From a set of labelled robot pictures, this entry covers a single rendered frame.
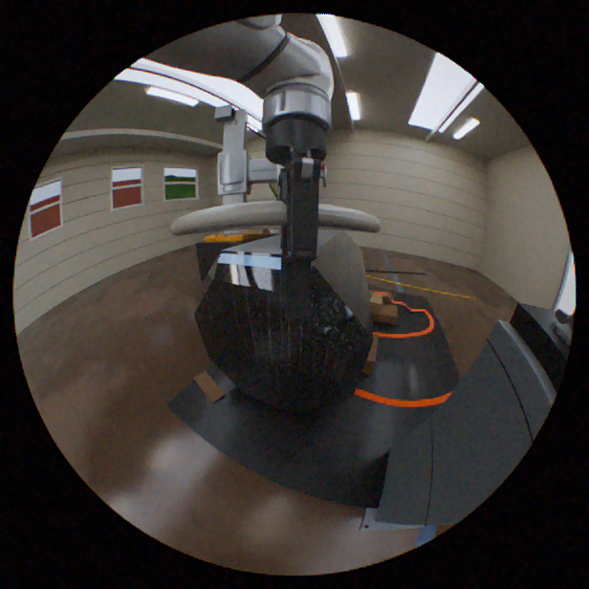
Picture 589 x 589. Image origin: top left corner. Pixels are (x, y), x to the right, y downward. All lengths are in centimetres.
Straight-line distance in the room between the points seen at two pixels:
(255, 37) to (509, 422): 64
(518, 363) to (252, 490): 98
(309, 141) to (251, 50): 13
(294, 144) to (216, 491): 110
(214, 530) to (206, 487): 23
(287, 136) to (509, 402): 55
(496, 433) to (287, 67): 66
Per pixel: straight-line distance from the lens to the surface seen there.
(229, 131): 189
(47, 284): 644
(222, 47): 24
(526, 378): 44
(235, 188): 163
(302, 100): 24
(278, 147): 21
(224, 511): 100
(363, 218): 27
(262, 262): 55
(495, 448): 48
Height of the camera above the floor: 95
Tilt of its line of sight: 26 degrees down
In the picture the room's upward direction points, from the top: straight up
